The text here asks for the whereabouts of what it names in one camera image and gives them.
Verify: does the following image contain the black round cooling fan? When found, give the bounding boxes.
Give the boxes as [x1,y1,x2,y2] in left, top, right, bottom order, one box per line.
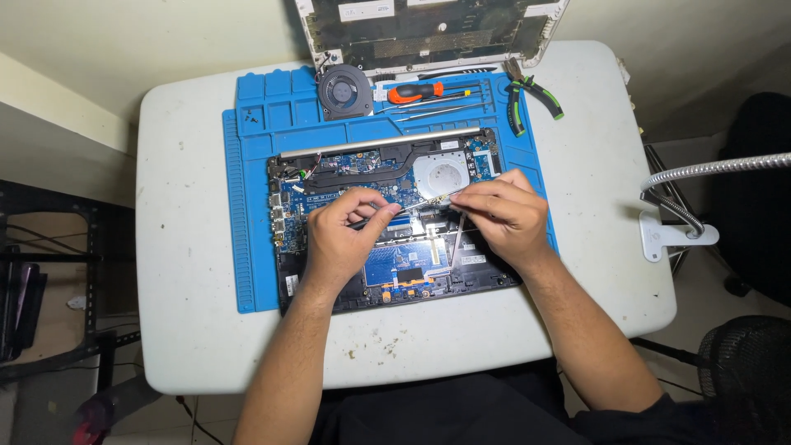
[315,52,376,122]

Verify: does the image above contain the opened black laptop chassis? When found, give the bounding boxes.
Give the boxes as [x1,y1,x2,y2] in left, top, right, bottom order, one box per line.
[267,126,523,316]

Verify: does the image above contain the green black pliers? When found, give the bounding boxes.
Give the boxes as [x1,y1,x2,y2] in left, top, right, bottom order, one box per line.
[501,58,565,138]

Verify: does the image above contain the orange black screwdriver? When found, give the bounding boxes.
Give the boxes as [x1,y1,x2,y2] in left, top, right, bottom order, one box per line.
[387,81,482,105]

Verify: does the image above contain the person's right hand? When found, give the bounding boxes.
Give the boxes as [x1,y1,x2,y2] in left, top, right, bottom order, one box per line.
[449,168,560,273]

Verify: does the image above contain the person's left hand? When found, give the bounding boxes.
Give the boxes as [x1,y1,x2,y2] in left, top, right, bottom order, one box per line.
[306,187,403,288]

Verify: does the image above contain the silver tweezers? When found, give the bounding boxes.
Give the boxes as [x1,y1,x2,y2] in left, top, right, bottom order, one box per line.
[375,93,478,116]
[394,102,490,123]
[423,188,464,208]

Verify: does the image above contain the blue silicone repair mat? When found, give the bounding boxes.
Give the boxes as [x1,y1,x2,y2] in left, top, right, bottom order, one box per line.
[222,65,560,314]

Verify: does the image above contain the black metal rack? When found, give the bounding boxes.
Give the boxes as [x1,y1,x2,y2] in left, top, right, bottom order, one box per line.
[0,179,142,382]

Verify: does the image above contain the long black spudger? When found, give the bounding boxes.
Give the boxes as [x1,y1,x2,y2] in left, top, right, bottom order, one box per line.
[417,66,498,82]

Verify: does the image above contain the silver flat ribbon strip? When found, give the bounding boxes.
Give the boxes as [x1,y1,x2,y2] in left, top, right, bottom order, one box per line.
[450,213,467,270]

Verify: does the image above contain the black mesh chair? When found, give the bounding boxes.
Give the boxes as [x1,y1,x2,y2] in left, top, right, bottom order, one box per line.
[629,315,791,445]

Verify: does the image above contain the black floor cable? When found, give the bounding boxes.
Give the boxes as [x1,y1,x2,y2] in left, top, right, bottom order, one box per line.
[176,396,225,445]

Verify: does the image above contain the red grey appliance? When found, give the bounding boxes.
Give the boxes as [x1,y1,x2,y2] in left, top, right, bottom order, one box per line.
[70,376,163,445]

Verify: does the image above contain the white laptop bottom cover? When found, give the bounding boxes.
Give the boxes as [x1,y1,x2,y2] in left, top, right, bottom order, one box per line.
[295,0,570,79]

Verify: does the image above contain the black pry tool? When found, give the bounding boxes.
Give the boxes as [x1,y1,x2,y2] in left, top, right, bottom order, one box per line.
[346,203,428,231]

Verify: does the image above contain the white lamp clamp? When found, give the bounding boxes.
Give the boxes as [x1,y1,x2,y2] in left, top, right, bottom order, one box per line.
[638,209,720,263]

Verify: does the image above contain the person's black clothing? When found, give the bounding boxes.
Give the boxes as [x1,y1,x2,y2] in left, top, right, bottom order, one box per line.
[308,357,791,445]

